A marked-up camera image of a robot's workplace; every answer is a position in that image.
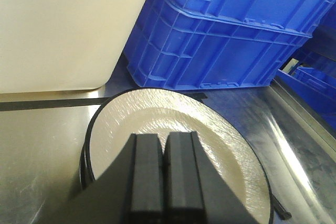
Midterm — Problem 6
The cream plastic bin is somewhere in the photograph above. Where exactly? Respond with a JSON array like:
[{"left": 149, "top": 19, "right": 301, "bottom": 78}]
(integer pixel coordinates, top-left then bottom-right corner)
[{"left": 1, "top": 0, "right": 145, "bottom": 93}]

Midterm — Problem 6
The blue crate in background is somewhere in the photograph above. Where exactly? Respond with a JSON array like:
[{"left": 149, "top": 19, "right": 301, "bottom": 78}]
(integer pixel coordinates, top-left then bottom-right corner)
[{"left": 274, "top": 6, "right": 336, "bottom": 124}]

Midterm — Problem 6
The black cable tie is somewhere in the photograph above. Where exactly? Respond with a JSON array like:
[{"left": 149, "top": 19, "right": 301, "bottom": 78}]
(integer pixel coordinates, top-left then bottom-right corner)
[{"left": 271, "top": 195, "right": 292, "bottom": 220}]

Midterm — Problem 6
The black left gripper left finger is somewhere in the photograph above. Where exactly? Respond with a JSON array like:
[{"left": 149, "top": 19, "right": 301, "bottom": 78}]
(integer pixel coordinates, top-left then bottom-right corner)
[{"left": 62, "top": 134, "right": 163, "bottom": 223}]

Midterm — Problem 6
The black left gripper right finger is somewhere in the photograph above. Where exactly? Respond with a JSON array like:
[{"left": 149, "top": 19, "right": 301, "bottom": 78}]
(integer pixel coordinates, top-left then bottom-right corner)
[{"left": 164, "top": 132, "right": 257, "bottom": 223}]

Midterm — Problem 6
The large blue plastic crate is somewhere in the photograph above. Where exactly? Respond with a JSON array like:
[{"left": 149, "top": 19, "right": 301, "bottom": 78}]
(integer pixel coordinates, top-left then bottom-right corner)
[{"left": 123, "top": 0, "right": 335, "bottom": 90}]

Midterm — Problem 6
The beige plate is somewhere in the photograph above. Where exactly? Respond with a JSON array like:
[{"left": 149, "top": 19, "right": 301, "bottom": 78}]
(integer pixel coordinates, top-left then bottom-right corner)
[{"left": 80, "top": 88, "right": 274, "bottom": 223}]

